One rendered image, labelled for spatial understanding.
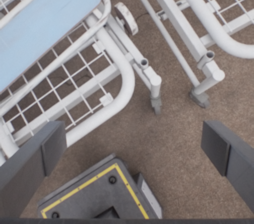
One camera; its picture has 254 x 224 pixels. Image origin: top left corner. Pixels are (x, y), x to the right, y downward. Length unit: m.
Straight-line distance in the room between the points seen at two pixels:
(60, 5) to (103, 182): 0.72
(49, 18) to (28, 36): 0.10
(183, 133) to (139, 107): 0.29
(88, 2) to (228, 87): 0.86
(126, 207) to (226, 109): 0.73
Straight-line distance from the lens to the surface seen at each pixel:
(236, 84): 1.20
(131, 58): 0.67
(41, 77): 0.69
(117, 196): 0.87
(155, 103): 0.95
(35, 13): 0.79
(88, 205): 0.91
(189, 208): 1.18
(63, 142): 0.17
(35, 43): 0.74
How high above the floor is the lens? 1.08
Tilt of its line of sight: 78 degrees down
